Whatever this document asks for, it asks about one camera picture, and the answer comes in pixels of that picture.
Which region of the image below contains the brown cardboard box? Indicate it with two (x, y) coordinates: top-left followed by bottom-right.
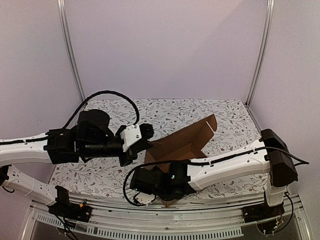
(144, 114), (217, 208)

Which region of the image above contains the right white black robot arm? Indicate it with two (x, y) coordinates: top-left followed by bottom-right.
(130, 128), (298, 223)

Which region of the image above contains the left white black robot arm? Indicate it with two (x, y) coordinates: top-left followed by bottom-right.
(0, 109), (154, 223)

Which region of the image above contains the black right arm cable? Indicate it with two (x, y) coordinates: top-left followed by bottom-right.
(123, 147), (311, 207)

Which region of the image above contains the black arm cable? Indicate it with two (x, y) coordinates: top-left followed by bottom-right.
(59, 90), (141, 131)
(123, 147), (311, 207)

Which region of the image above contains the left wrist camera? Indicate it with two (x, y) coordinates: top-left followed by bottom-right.
(115, 123), (155, 152)

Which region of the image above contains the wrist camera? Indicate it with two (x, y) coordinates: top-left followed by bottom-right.
(115, 123), (155, 152)
(133, 192), (156, 206)

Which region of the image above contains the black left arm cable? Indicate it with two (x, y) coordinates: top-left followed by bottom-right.
(59, 90), (141, 131)

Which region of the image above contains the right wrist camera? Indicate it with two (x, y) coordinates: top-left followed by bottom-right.
(133, 192), (156, 206)

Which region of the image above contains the aluminium front rail frame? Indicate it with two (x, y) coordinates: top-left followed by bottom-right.
(21, 191), (313, 240)

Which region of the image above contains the left aluminium corner post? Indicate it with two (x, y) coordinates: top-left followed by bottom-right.
(56, 0), (86, 102)

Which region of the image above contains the aluminium corner post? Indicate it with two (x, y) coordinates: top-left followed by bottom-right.
(245, 0), (275, 108)
(56, 0), (86, 102)

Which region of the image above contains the right aluminium corner post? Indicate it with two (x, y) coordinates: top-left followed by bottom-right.
(245, 0), (275, 108)

